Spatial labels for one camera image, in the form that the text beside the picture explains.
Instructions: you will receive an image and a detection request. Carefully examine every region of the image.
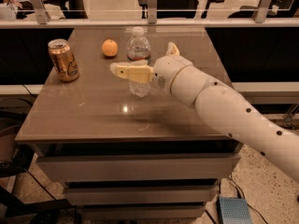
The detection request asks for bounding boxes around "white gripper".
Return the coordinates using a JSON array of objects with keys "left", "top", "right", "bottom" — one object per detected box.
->
[{"left": 110, "top": 42, "right": 192, "bottom": 94}]

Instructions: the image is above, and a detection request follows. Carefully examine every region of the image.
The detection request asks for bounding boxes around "clear plastic water bottle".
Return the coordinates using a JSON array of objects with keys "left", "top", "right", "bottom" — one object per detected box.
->
[{"left": 127, "top": 26, "right": 150, "bottom": 98}]

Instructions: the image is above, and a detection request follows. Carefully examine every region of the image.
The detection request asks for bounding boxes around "gold soda can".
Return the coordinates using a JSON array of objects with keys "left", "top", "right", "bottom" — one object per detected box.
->
[{"left": 48, "top": 38, "right": 79, "bottom": 82}]

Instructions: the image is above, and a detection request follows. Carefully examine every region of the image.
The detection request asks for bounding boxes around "black office chair right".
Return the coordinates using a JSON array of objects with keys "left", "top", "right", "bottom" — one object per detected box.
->
[{"left": 230, "top": 0, "right": 299, "bottom": 22}]

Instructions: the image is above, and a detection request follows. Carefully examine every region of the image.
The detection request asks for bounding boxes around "grey drawer cabinet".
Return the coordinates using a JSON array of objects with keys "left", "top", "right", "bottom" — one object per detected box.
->
[{"left": 16, "top": 28, "right": 242, "bottom": 220}]

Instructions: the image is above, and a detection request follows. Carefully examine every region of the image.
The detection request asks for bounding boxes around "blue perforated box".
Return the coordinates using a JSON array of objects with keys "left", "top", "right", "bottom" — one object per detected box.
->
[{"left": 217, "top": 197, "right": 253, "bottom": 224}]

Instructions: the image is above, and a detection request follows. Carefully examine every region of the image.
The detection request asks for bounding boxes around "orange fruit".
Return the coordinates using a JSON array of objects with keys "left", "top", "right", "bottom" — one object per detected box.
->
[{"left": 102, "top": 39, "right": 118, "bottom": 57}]

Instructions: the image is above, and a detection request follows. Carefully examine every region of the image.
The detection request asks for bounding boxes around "black office chair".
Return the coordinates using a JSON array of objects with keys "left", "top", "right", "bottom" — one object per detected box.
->
[
  {"left": 230, "top": 0, "right": 299, "bottom": 22},
  {"left": 137, "top": 0, "right": 224, "bottom": 19}
]

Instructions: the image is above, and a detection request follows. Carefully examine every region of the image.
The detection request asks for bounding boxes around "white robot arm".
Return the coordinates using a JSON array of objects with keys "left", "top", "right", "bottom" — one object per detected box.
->
[{"left": 110, "top": 43, "right": 299, "bottom": 182}]

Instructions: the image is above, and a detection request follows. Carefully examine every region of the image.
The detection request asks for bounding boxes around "black floor cable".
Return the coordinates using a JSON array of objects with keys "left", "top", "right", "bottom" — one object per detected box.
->
[{"left": 228, "top": 175, "right": 269, "bottom": 224}]

